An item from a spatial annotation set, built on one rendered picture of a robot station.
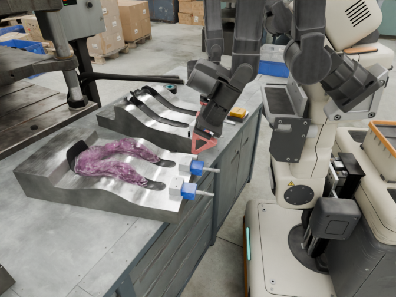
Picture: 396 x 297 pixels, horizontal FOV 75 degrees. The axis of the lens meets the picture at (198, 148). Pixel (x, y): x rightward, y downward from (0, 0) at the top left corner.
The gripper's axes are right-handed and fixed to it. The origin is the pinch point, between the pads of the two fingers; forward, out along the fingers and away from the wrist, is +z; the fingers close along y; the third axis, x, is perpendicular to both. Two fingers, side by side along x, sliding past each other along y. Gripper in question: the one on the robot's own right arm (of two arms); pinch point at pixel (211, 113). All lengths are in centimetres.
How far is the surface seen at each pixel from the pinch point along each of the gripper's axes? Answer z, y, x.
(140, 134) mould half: 8.1, 17.5, -23.5
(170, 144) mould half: 7.9, 17.5, -8.9
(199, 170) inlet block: 4.6, 28.5, 10.1
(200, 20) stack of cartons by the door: 79, -581, -322
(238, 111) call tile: 7.0, -20.3, 4.0
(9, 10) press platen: -33, 21, -80
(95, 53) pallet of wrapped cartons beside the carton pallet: 78, -222, -327
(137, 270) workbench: 30, 55, 3
